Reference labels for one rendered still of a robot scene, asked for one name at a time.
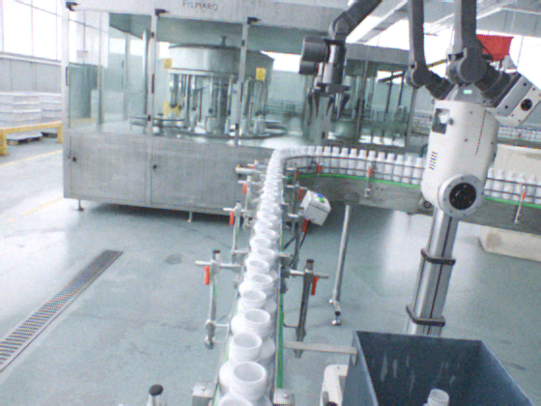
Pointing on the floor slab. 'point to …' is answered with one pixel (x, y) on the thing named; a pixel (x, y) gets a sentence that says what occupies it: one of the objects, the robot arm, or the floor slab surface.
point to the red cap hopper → (498, 47)
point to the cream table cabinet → (527, 247)
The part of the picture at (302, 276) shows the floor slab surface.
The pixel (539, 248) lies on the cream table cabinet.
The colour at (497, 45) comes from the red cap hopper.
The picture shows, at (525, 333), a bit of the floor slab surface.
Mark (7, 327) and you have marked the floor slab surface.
